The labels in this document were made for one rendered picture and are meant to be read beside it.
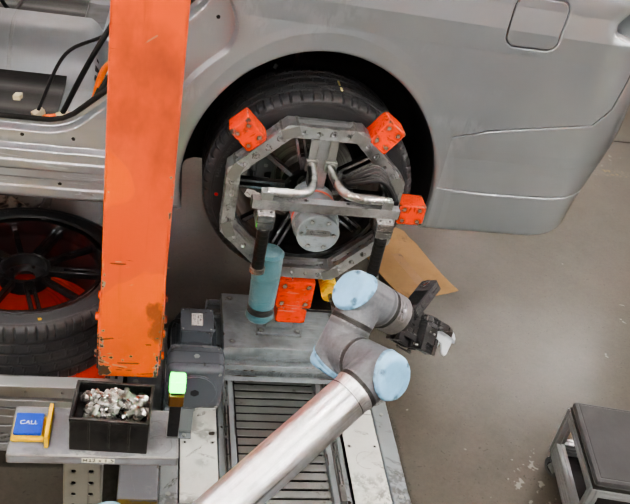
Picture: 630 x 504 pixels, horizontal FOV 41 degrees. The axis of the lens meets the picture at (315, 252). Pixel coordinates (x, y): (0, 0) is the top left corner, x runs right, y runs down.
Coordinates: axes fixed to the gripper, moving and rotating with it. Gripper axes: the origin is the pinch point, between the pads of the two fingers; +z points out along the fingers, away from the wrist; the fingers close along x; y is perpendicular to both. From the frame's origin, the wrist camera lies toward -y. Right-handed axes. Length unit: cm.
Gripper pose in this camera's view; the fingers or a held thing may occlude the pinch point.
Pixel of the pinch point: (450, 337)
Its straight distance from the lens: 196.9
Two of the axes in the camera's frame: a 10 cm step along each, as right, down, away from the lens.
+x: 7.0, -0.1, -7.1
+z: 6.6, 4.0, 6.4
